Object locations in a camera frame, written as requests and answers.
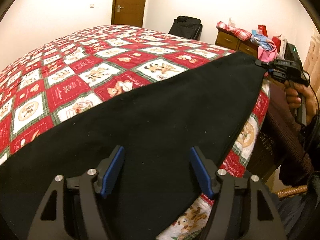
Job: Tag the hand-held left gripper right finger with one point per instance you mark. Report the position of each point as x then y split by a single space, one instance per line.
201 172

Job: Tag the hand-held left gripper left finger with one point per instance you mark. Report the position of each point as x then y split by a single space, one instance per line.
113 172

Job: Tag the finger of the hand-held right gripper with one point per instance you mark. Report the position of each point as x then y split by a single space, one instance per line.
264 65

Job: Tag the black pants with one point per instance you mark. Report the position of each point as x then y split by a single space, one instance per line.
150 117

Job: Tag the person's right hand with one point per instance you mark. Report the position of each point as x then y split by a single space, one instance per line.
308 102

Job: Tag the pink cloth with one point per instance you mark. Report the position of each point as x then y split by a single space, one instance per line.
268 53

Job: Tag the blue patterned cloth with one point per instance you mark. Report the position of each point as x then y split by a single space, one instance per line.
262 40

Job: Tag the beige patterned curtain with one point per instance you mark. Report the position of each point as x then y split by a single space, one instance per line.
313 55

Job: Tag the red box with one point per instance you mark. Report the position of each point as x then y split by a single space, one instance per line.
262 30

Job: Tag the brown wooden cabinet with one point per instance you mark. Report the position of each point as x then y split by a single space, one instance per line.
230 42

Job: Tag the red plaid cloth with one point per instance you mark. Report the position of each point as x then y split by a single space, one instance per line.
237 31

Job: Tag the person's dark ribbed clothing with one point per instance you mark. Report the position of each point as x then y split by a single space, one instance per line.
282 135

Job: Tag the black suitcase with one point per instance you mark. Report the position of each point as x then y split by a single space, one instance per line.
186 27

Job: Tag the wicker chair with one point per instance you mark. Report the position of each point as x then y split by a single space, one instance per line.
292 191

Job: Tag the red patchwork bedspread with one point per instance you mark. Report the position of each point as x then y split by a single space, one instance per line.
100 55

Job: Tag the brown wooden door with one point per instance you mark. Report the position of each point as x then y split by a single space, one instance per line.
130 2

